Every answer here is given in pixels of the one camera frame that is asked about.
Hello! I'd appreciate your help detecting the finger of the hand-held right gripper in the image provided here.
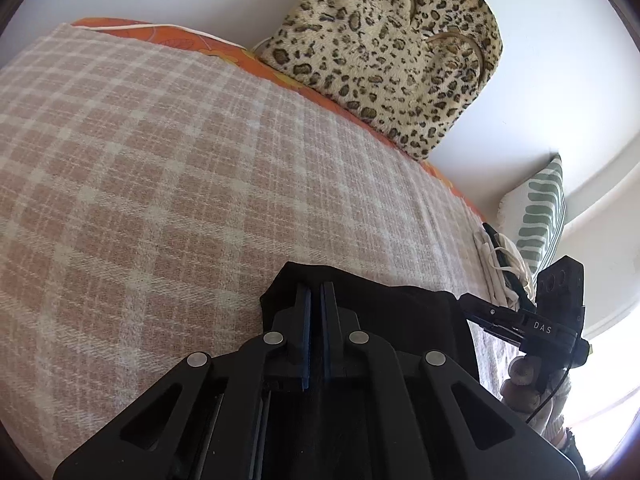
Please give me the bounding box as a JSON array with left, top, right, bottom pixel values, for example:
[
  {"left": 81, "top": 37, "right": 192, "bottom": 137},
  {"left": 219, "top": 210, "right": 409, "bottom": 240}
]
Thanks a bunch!
[
  {"left": 466, "top": 314, "right": 525, "bottom": 348},
  {"left": 459, "top": 293, "right": 525, "bottom": 322}
]

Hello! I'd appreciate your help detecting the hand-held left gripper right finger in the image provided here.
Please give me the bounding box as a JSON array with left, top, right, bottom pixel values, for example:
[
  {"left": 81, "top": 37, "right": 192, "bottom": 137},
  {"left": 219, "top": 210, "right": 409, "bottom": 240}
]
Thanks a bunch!
[{"left": 320, "top": 281, "right": 578, "bottom": 480}]

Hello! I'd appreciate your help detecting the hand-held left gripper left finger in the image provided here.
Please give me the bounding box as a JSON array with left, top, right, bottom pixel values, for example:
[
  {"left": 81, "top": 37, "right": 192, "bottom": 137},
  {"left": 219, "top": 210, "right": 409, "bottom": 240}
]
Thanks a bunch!
[{"left": 52, "top": 282, "right": 313, "bottom": 480}]

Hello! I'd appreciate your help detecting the black mesh garment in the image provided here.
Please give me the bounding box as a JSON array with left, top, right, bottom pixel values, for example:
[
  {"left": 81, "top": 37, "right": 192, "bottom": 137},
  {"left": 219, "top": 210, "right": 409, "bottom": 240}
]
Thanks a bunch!
[{"left": 260, "top": 261, "right": 481, "bottom": 480}]

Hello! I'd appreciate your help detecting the person's right forearm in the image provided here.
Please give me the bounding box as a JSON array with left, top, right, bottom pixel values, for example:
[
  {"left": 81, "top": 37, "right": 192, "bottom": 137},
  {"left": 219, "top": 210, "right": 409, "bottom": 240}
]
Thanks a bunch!
[{"left": 542, "top": 410, "right": 591, "bottom": 476}]

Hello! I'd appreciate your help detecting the person's right hand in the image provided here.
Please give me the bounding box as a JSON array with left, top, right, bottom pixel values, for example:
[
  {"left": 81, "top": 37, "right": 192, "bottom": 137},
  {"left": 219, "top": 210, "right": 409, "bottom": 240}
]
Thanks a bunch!
[{"left": 500, "top": 352, "right": 566, "bottom": 433}]

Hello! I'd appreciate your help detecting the dark green garment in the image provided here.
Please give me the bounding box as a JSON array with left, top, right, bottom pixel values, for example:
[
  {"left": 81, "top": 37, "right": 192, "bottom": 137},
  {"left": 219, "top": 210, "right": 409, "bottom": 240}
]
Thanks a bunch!
[{"left": 482, "top": 222, "right": 533, "bottom": 301}]

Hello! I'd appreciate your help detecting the green striped fringed pillow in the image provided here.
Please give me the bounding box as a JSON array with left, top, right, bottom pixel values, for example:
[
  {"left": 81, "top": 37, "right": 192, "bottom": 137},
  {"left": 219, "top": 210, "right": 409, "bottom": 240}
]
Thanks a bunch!
[{"left": 497, "top": 155, "right": 567, "bottom": 281}]

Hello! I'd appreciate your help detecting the pink plaid blanket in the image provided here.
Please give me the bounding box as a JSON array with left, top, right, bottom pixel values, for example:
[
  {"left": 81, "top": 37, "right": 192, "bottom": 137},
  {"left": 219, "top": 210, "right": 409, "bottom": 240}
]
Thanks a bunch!
[{"left": 0, "top": 22, "right": 511, "bottom": 471}]

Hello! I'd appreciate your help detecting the leopard print plush bag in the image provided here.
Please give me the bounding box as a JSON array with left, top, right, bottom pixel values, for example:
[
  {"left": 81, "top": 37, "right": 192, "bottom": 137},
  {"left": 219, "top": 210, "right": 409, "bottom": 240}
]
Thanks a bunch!
[{"left": 257, "top": 0, "right": 502, "bottom": 161}]

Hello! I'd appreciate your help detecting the orange floral bedsheet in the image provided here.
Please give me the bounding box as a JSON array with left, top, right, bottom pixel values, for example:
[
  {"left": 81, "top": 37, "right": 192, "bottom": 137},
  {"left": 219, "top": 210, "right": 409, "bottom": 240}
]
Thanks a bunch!
[{"left": 70, "top": 17, "right": 483, "bottom": 223}]

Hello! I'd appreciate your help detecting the white strap garment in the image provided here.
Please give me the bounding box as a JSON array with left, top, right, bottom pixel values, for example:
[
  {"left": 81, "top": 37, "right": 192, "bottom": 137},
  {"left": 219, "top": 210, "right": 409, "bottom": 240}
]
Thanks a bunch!
[{"left": 472, "top": 230, "right": 536, "bottom": 308}]

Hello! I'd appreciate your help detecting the thin black cable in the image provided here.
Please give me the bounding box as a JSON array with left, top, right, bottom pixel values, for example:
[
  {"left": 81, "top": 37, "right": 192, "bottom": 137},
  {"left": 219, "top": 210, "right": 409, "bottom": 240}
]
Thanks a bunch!
[{"left": 525, "top": 365, "right": 573, "bottom": 423}]

